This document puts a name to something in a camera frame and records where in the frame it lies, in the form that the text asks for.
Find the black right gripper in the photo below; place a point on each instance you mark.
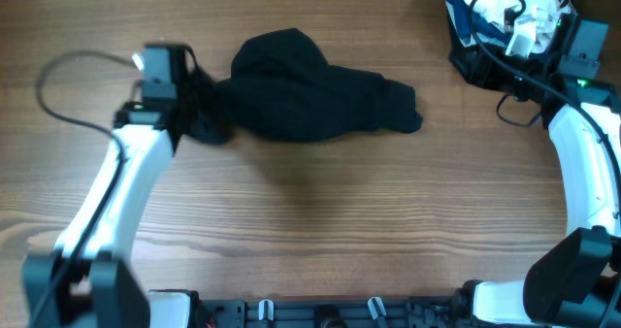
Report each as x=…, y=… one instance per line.
x=470, y=63

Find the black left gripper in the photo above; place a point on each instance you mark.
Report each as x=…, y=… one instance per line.
x=204, y=88

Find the black t-shirt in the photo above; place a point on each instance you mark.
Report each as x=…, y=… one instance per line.
x=282, y=88

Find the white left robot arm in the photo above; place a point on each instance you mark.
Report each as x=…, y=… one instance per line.
x=86, y=280

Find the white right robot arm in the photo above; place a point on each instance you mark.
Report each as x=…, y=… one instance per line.
x=577, y=282

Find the black garment bottom of pile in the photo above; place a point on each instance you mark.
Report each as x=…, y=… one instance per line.
x=477, y=68

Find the dark blue garment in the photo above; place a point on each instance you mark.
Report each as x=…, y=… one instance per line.
x=487, y=32

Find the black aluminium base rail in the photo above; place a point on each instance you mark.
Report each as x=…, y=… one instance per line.
x=415, y=312

